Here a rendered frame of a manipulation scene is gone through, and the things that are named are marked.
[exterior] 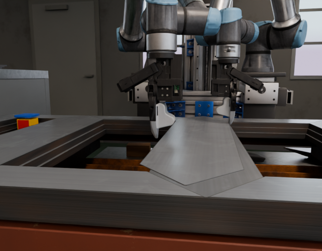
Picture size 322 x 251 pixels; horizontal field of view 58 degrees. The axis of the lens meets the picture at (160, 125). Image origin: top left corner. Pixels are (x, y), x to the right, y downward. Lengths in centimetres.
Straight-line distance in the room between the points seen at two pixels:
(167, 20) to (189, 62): 95
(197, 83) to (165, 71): 84
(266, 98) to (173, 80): 69
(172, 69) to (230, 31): 30
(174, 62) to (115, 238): 44
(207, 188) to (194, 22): 53
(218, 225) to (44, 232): 24
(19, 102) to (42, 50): 355
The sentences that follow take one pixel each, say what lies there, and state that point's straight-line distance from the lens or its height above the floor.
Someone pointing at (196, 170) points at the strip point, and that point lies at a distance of 49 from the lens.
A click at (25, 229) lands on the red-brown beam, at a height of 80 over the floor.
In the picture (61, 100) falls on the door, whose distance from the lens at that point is 482.
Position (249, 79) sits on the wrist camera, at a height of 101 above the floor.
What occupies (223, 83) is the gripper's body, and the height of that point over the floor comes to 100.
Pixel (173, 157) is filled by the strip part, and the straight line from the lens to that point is 56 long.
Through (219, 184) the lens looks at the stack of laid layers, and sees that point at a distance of 43.
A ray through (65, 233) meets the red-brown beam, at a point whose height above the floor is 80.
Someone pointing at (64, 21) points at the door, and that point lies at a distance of 482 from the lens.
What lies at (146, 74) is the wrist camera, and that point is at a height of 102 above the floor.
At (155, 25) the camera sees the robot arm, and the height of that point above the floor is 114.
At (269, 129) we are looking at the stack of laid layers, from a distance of 104.
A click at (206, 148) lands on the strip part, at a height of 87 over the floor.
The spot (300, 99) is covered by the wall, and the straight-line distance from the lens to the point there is 434.
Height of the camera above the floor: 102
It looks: 10 degrees down
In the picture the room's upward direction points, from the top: straight up
